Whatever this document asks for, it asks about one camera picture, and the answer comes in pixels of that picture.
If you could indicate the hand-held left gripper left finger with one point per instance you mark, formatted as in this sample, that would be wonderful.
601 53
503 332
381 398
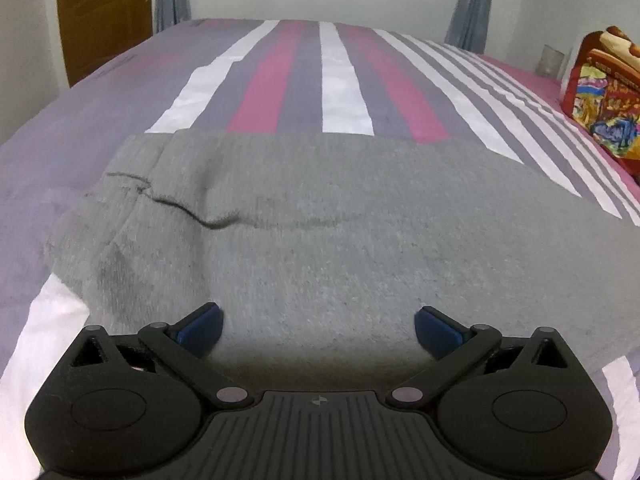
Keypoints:
202 327

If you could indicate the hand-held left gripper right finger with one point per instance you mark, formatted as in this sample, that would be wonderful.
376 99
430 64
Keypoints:
437 330

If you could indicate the grey pants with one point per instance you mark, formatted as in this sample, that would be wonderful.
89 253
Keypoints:
350 240

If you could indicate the striped purple pink bedsheet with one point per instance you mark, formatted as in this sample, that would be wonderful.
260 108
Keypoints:
300 80

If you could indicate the colourful printed red blanket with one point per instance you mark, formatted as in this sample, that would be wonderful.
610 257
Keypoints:
605 105

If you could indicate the translucent cup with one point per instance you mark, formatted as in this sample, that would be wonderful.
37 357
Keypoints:
550 60

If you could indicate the brown wooden door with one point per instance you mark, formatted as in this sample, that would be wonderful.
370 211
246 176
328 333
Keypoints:
105 10

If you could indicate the cream bolster pillow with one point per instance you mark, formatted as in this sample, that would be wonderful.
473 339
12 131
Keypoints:
622 42

